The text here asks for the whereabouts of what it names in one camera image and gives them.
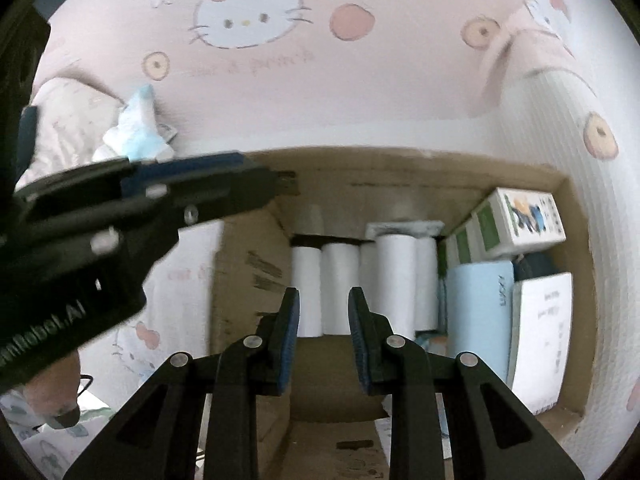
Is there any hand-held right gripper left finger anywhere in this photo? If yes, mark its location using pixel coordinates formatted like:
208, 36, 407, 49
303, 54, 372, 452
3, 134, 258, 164
62, 287, 301, 480

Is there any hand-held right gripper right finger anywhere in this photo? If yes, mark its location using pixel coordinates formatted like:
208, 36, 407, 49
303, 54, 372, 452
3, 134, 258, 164
347, 286, 586, 480

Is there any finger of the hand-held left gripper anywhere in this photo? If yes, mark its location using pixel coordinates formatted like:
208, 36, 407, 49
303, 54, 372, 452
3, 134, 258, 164
0, 164, 299, 303
14, 152, 262, 222

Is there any brown cardboard box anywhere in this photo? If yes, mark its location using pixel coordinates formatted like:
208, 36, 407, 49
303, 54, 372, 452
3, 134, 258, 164
200, 147, 588, 480

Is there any person's left forearm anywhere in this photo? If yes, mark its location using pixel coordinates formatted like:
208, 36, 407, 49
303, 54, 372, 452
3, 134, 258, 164
0, 350, 83, 431

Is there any colourful small packet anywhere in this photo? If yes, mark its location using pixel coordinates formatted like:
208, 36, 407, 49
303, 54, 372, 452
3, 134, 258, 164
415, 331, 449, 361

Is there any white paper label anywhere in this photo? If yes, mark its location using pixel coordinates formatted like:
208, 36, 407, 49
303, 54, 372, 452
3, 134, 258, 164
374, 395, 451, 461

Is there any clear plastic packet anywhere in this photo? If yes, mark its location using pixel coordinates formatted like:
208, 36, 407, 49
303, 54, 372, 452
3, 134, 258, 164
365, 220, 445, 241

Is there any light blue flat box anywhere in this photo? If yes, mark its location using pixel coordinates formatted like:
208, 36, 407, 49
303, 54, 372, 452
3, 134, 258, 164
446, 260, 516, 386

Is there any white printed cloth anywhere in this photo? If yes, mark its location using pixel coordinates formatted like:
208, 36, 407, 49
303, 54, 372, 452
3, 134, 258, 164
0, 390, 121, 476

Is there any white pink printed packet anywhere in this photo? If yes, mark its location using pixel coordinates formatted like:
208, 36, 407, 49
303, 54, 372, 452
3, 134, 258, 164
15, 77, 128, 193

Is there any plain white green box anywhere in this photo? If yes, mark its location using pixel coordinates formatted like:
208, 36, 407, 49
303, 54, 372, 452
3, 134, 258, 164
444, 220, 483, 267

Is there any pink cat printed blanket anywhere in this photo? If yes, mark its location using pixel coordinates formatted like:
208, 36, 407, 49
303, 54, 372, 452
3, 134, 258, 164
0, 0, 640, 480

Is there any dark cloth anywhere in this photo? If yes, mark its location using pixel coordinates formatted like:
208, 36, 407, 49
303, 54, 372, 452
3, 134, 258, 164
0, 5, 53, 196

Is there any dark blue box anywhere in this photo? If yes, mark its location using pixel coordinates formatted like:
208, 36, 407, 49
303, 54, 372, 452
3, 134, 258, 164
514, 251, 557, 282

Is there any white green cartoon print box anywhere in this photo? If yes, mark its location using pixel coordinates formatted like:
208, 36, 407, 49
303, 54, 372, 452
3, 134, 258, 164
472, 187, 567, 257

